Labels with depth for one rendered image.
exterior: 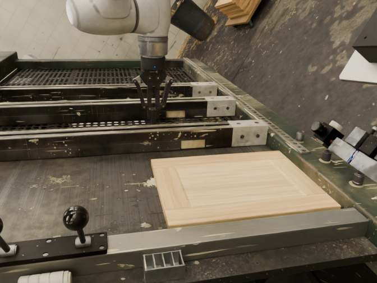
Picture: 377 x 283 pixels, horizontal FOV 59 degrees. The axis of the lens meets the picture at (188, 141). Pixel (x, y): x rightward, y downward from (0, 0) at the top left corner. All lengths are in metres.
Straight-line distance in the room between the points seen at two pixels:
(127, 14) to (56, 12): 5.26
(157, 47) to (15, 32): 5.29
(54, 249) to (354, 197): 0.64
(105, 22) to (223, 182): 0.50
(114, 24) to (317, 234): 0.69
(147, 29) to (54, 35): 5.21
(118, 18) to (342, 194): 0.69
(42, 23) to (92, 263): 5.68
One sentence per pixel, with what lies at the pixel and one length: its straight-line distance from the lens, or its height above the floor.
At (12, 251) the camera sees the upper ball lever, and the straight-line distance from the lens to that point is 0.64.
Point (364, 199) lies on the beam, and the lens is 0.85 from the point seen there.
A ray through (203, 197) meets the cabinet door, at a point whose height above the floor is 1.15.
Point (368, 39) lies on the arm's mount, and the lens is 1.20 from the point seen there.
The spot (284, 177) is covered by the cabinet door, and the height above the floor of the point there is 0.94.
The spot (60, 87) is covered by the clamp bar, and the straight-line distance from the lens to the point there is 1.59.
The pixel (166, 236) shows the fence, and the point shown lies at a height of 1.26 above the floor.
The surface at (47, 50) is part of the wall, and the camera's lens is 6.14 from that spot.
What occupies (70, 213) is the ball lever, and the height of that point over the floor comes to 1.45.
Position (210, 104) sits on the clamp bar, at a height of 1.01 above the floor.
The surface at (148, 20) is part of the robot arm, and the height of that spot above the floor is 1.43.
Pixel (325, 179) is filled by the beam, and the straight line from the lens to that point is 0.90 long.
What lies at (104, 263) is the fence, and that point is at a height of 1.34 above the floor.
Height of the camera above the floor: 1.55
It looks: 23 degrees down
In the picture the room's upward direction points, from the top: 61 degrees counter-clockwise
